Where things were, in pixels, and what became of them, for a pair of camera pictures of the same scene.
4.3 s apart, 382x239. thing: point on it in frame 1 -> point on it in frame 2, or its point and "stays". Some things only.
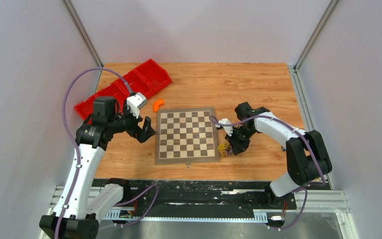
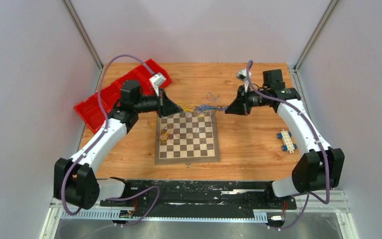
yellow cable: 221,147 -> 165,136
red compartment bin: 143,82 stays
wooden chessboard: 186,135 stays
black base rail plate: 205,194 stays
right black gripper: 238,147 -> 240,106
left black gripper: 143,136 -> 166,107
